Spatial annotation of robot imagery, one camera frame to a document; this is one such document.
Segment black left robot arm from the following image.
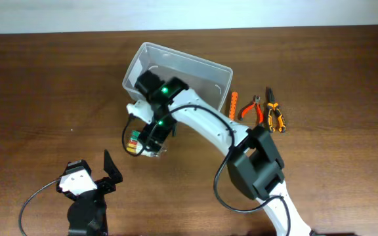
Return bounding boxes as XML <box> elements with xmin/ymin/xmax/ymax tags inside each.
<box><xmin>56</xmin><ymin>150</ymin><xmax>123</xmax><ymax>236</ymax></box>

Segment orange black long-nose pliers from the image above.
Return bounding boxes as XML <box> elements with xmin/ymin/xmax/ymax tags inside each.
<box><xmin>266</xmin><ymin>87</ymin><xmax>286</xmax><ymax>133</ymax></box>

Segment clear plastic storage container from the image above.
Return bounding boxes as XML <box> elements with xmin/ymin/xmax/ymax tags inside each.
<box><xmin>122</xmin><ymin>42</ymin><xmax>233</xmax><ymax>110</ymax></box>

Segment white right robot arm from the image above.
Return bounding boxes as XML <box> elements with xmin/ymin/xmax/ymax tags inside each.
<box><xmin>127</xmin><ymin>71</ymin><xmax>315</xmax><ymax>235</ymax></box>

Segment clear box of bits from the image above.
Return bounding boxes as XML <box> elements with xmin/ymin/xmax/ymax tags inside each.
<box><xmin>126</xmin><ymin>130</ymin><xmax>167</xmax><ymax>157</ymax></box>

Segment orange perforated bar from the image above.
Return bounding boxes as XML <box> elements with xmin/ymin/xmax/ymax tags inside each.
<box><xmin>228</xmin><ymin>91</ymin><xmax>238</xmax><ymax>121</ymax></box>

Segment red handled cutting pliers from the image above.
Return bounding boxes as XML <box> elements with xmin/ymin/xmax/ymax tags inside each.
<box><xmin>238</xmin><ymin>95</ymin><xmax>264</xmax><ymax>125</ymax></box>

